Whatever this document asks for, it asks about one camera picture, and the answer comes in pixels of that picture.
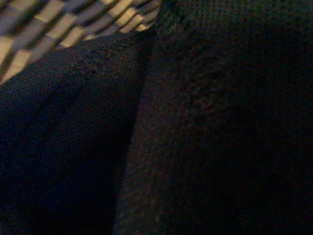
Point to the dark blue garment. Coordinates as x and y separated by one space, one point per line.
201 125

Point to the black and white woven basket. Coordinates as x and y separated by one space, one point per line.
31 28

